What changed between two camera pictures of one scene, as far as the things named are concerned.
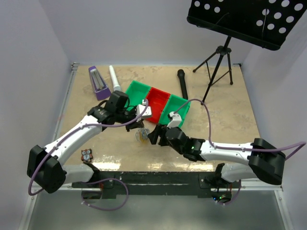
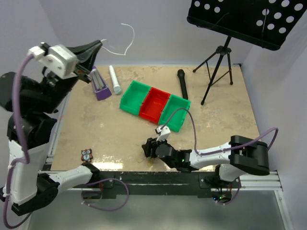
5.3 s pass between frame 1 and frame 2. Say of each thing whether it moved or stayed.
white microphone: stayed
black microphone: stayed
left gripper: moved
